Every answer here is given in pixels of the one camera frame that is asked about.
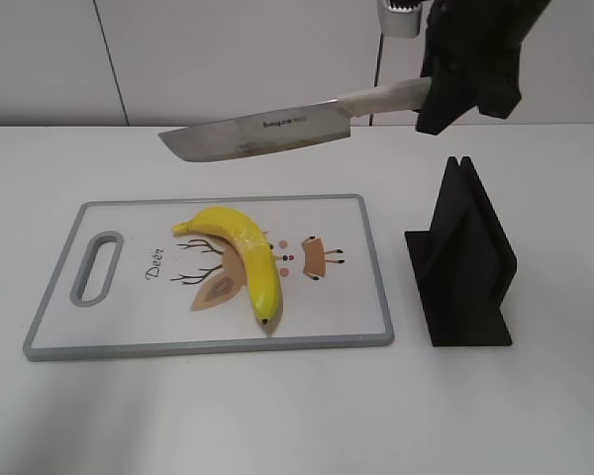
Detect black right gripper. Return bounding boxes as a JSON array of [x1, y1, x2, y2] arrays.
[[415, 0, 550, 134]]

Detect white handled cleaver knife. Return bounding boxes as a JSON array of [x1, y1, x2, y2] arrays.
[[158, 77, 431, 162]]

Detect yellow plastic banana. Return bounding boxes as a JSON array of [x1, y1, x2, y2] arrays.
[[172, 207, 282, 326]]

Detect black knife stand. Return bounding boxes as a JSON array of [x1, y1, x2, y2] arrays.
[[404, 156, 517, 346]]

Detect grey rimmed deer cutting board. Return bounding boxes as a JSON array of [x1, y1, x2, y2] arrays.
[[23, 194, 394, 361]]

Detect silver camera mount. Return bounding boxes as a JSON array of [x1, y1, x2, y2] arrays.
[[377, 0, 423, 39]]

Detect black cable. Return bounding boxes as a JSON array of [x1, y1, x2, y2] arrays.
[[368, 33, 385, 128]]

